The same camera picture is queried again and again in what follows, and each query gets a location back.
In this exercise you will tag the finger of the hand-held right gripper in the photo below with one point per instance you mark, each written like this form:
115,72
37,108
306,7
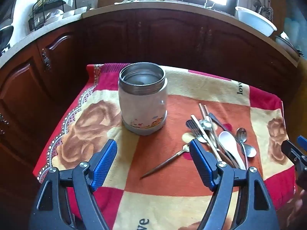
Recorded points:
293,153
302,142

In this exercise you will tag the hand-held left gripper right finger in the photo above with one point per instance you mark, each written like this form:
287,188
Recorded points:
200,158

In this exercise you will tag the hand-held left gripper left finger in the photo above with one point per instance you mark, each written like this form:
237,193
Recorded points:
105,158

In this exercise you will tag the black fork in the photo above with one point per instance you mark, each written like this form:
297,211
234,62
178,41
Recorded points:
193,128

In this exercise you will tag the white ceramic spoon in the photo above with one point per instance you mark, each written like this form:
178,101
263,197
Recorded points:
227,141

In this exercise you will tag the long steel spoon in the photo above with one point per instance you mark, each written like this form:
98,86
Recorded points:
206,124

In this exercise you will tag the slender gold fork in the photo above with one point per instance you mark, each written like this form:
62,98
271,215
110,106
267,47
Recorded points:
163,164

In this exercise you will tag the round steel spoon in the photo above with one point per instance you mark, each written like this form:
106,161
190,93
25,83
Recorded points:
250,151

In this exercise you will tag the small steel spoon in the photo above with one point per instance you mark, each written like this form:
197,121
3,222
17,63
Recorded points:
241,134

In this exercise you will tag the steel insulated jar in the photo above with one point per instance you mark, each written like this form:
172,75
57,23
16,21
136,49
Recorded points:
142,105

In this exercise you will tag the hanging kitchen utensils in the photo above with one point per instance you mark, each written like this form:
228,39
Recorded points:
260,2

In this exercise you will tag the printed floral blanket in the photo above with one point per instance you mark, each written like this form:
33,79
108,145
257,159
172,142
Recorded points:
153,196

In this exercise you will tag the steel bowl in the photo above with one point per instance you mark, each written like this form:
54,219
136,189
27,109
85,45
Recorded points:
285,43

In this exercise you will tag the clear plastic container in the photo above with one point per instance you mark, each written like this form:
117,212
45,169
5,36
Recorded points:
291,27

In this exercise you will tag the dark wooden kitchen cabinets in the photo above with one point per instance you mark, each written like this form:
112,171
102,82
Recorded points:
168,40

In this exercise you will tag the white plastic basin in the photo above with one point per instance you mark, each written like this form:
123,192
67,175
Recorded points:
256,21

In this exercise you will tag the pale kitchen countertop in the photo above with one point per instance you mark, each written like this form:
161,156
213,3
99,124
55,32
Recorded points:
21,43

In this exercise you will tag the white bowl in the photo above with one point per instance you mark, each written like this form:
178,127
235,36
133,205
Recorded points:
75,10

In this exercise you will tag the black wok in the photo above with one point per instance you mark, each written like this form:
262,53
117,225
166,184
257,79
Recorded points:
6,37

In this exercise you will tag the white rag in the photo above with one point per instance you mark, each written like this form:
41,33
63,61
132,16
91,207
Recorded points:
128,1

